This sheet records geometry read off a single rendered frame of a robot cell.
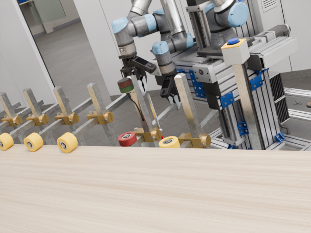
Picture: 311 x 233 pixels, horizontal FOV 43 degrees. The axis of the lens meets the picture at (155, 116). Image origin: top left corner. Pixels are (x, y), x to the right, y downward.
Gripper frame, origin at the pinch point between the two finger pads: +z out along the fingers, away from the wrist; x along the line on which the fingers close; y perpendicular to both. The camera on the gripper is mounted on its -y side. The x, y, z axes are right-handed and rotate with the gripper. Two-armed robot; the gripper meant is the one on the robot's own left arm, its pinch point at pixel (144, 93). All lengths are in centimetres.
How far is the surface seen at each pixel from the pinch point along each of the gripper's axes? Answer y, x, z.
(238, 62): -54, 11, -16
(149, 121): -4.5, 8.0, 10.4
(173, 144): -27.6, 24.5, 10.8
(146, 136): -2.8, 10.5, 16.6
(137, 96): -3.7, 9.7, -3.2
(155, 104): 166, -206, 110
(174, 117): 117, -170, 108
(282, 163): -73, 33, 9
